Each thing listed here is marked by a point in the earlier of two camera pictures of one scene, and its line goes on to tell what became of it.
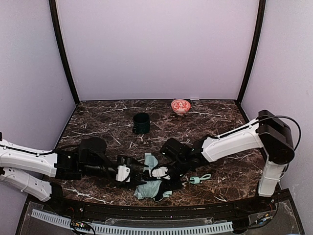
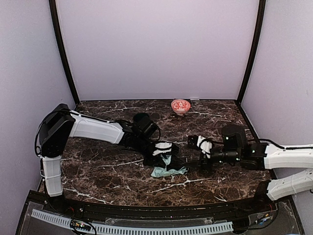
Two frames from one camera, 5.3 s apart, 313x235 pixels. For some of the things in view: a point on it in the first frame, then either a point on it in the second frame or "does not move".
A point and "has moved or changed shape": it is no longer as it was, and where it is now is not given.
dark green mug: x=141 y=123 does not move
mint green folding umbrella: x=148 y=189 has moved or changed shape
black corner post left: x=56 y=20 does not move
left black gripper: x=133 y=172 to x=161 y=159
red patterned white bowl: x=180 y=106 does not move
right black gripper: x=167 y=182 to x=203 y=161
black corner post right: x=258 y=38 does not move
